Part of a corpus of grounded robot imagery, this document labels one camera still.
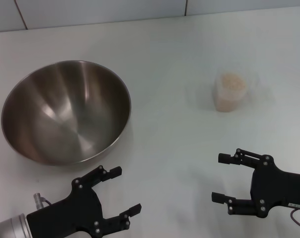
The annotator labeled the clear plastic cup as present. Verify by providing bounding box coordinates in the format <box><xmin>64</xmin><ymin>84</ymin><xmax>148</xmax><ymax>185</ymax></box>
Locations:
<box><xmin>212</xmin><ymin>68</ymin><xmax>261</xmax><ymax>114</ymax></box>

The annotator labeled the stainless steel mixing bowl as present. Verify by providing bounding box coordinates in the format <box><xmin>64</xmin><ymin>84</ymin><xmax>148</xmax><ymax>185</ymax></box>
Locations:
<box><xmin>0</xmin><ymin>59</ymin><xmax>132</xmax><ymax>167</ymax></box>

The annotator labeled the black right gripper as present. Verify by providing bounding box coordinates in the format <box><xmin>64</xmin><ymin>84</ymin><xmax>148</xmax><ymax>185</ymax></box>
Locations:
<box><xmin>211</xmin><ymin>148</ymin><xmax>300</xmax><ymax>219</ymax></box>

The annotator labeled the left wrist cable connector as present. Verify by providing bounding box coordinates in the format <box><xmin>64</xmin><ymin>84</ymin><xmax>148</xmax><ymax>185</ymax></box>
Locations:
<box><xmin>32</xmin><ymin>192</ymin><xmax>53</xmax><ymax>209</ymax></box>

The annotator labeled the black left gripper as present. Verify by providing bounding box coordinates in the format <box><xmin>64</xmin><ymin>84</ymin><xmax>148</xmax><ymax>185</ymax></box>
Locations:
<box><xmin>26</xmin><ymin>165</ymin><xmax>143</xmax><ymax>238</ymax></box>

